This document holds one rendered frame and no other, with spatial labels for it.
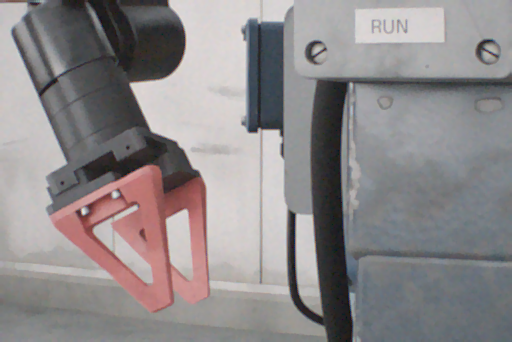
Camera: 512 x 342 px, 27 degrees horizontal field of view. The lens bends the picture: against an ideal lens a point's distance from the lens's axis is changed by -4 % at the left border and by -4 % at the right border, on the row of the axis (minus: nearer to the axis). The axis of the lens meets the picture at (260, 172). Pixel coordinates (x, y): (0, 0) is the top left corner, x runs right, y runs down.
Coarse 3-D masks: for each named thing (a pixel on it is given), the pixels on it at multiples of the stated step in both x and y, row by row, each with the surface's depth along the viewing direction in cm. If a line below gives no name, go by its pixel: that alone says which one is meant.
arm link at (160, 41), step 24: (0, 0) 68; (24, 0) 69; (120, 0) 70; (144, 0) 72; (168, 0) 75; (120, 24) 70; (144, 24) 71; (168, 24) 73; (144, 48) 70; (168, 48) 73; (144, 72) 72; (168, 72) 75
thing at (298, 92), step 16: (288, 16) 83; (288, 32) 83; (288, 48) 83; (288, 64) 83; (288, 80) 83; (304, 80) 82; (288, 96) 83; (304, 96) 82; (288, 112) 83; (304, 112) 82; (288, 128) 83; (304, 128) 83; (288, 144) 83; (304, 144) 83; (288, 160) 83; (304, 160) 83; (288, 176) 83; (304, 176) 83; (288, 192) 83; (304, 192) 83; (304, 208) 83
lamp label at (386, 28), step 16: (368, 16) 34; (384, 16) 34; (400, 16) 34; (416, 16) 33; (432, 16) 33; (368, 32) 34; (384, 32) 34; (400, 32) 34; (416, 32) 33; (432, 32) 33
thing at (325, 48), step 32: (320, 0) 35; (352, 0) 34; (384, 0) 34; (416, 0) 33; (448, 0) 33; (480, 0) 33; (320, 32) 35; (352, 32) 34; (448, 32) 33; (480, 32) 33; (320, 64) 35; (352, 64) 34; (384, 64) 34; (416, 64) 34; (448, 64) 33; (480, 64) 33
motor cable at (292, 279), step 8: (288, 208) 90; (288, 216) 90; (288, 224) 90; (288, 232) 90; (288, 240) 90; (288, 248) 90; (288, 256) 90; (288, 264) 90; (288, 272) 90; (296, 272) 90; (288, 280) 90; (296, 280) 90; (296, 288) 90; (296, 296) 90; (296, 304) 90; (304, 304) 90; (304, 312) 90; (312, 312) 90; (312, 320) 90; (320, 320) 90
